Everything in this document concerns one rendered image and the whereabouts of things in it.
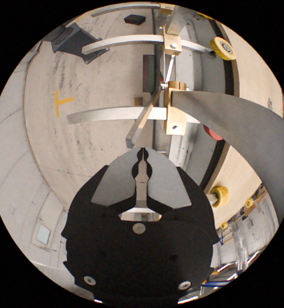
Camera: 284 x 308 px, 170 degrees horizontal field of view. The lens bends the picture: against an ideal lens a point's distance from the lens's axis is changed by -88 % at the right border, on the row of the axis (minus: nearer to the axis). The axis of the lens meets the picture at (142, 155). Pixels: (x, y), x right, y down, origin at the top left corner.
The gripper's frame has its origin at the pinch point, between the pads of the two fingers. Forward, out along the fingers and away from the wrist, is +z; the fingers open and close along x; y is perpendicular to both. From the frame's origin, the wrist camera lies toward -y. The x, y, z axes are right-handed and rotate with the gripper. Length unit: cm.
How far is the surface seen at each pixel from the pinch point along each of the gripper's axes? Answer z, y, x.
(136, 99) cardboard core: 93, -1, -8
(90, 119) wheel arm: 14.6, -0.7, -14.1
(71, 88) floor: 101, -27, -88
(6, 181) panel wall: -15, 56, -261
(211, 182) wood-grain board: 11.8, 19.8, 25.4
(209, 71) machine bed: 31.8, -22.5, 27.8
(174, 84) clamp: 13.9, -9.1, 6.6
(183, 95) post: 5.7, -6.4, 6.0
